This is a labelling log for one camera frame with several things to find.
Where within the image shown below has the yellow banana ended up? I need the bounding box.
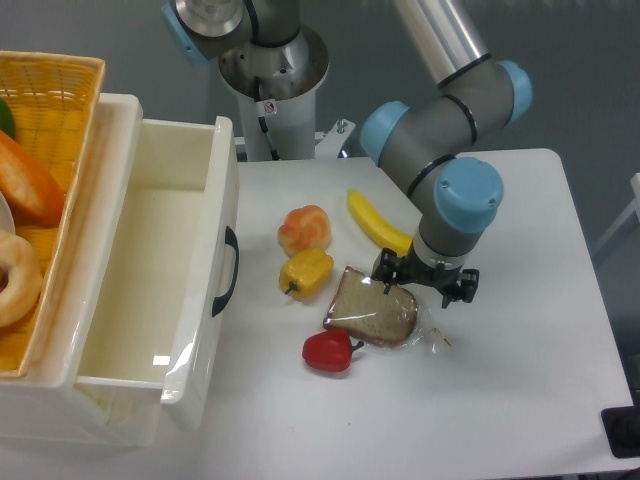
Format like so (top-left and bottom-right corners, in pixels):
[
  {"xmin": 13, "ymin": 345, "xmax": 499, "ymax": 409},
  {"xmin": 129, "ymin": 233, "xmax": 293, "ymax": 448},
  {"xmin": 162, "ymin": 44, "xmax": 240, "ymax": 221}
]
[{"xmin": 346, "ymin": 189, "xmax": 413, "ymax": 256}]

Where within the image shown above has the black drawer handle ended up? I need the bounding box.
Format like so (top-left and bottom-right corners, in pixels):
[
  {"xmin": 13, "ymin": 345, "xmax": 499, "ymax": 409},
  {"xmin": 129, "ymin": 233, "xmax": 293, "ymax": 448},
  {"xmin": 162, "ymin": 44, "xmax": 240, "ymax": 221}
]
[{"xmin": 211, "ymin": 226, "xmax": 240, "ymax": 318}]

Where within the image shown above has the beige bagel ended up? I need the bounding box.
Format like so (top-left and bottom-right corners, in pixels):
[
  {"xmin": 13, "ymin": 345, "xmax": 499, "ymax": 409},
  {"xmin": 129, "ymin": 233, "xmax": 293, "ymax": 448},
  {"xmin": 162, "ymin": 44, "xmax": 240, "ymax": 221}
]
[{"xmin": 1, "ymin": 230, "xmax": 43, "ymax": 327}]

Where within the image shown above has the black pedestal cable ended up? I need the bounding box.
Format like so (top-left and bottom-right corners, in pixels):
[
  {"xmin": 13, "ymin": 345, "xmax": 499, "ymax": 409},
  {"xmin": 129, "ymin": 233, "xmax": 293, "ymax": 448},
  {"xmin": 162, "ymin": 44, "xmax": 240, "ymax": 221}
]
[{"xmin": 254, "ymin": 74, "xmax": 281, "ymax": 162}]

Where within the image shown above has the green vegetable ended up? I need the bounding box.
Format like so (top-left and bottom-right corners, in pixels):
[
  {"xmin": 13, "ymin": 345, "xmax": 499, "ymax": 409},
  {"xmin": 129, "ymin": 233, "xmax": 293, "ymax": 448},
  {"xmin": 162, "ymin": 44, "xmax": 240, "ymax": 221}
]
[{"xmin": 0, "ymin": 98, "xmax": 16, "ymax": 139}]

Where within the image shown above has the yellow wicker basket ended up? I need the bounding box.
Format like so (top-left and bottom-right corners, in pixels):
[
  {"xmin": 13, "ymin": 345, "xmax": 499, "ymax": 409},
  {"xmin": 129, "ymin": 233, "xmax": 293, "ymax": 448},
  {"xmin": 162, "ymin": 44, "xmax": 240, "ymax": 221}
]
[{"xmin": 1, "ymin": 50, "xmax": 105, "ymax": 379}]

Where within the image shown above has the orange baguette loaf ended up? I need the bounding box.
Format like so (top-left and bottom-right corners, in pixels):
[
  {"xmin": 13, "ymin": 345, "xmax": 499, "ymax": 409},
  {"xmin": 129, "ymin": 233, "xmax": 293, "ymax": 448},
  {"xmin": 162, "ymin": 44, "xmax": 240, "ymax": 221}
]
[{"xmin": 1, "ymin": 131, "xmax": 65, "ymax": 228}]

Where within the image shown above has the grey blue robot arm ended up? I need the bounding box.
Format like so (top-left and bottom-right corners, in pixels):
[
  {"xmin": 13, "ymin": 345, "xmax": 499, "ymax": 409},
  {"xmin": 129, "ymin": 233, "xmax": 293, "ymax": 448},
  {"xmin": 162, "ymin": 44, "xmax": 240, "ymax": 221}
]
[{"xmin": 162, "ymin": 1, "xmax": 532, "ymax": 304}]

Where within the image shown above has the toast slice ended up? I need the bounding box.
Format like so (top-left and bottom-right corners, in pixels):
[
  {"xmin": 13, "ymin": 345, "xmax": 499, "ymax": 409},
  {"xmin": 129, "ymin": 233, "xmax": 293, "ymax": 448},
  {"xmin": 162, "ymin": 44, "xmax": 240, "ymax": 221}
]
[{"xmin": 322, "ymin": 266, "xmax": 452, "ymax": 354}]

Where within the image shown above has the red bell pepper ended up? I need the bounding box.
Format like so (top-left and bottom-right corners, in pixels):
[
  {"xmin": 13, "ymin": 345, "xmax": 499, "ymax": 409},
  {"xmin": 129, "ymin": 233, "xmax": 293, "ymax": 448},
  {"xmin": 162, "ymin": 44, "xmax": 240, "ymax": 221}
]
[{"xmin": 302, "ymin": 329, "xmax": 365, "ymax": 373}]

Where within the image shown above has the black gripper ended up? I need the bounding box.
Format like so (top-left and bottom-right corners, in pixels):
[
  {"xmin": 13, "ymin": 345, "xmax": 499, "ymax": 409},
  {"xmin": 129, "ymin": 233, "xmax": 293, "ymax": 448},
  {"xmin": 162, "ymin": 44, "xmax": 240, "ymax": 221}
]
[{"xmin": 371, "ymin": 247, "xmax": 479, "ymax": 309}]

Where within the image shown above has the white plastic drawer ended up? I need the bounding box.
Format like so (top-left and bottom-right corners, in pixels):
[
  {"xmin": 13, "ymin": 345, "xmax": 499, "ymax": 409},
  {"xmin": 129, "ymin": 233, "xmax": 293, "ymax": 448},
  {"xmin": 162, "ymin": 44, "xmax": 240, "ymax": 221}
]
[{"xmin": 75, "ymin": 117, "xmax": 239, "ymax": 430}]

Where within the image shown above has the white frame at right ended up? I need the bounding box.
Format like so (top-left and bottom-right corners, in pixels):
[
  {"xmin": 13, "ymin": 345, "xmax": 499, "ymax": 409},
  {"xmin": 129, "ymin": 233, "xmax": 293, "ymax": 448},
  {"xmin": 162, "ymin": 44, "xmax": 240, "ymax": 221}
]
[{"xmin": 592, "ymin": 173, "xmax": 639, "ymax": 263}]

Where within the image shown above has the black device at edge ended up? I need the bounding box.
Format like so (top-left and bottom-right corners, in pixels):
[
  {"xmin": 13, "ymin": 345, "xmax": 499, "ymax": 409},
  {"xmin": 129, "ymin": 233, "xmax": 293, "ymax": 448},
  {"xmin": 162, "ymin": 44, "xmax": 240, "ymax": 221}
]
[{"xmin": 601, "ymin": 406, "xmax": 639, "ymax": 459}]

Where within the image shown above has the yellow bell pepper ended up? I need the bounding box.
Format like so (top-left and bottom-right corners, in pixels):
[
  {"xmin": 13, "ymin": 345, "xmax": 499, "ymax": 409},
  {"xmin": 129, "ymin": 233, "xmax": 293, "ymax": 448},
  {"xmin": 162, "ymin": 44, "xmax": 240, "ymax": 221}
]
[{"xmin": 278, "ymin": 248, "xmax": 334, "ymax": 301}]

